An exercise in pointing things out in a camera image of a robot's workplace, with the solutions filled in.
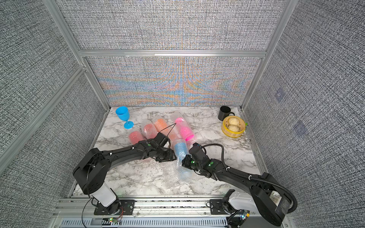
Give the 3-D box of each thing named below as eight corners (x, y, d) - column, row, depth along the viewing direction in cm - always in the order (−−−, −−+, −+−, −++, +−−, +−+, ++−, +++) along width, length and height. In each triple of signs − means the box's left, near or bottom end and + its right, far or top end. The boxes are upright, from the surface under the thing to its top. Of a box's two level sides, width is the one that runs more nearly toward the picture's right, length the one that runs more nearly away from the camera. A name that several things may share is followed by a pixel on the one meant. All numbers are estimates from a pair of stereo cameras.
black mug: (220, 121, 110) (223, 115, 105) (215, 114, 115) (216, 108, 109) (230, 117, 113) (233, 111, 107) (224, 110, 118) (226, 104, 112)
